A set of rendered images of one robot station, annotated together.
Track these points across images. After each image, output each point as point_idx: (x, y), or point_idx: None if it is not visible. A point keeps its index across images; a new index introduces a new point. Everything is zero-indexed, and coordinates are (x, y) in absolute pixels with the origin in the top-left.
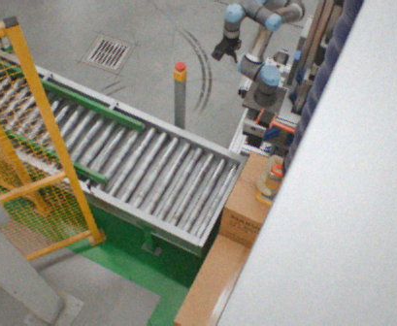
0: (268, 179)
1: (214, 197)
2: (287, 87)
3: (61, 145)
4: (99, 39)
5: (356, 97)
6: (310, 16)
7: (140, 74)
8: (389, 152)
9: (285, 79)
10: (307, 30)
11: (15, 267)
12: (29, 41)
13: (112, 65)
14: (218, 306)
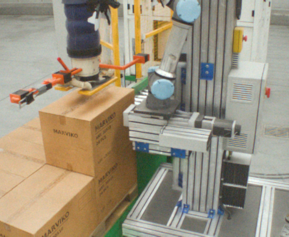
0: (108, 93)
1: None
2: (285, 204)
3: (112, 18)
4: (288, 127)
5: None
6: (266, 63)
7: (265, 144)
8: None
9: None
10: (244, 61)
11: (62, 41)
12: (267, 105)
13: (266, 134)
14: (39, 129)
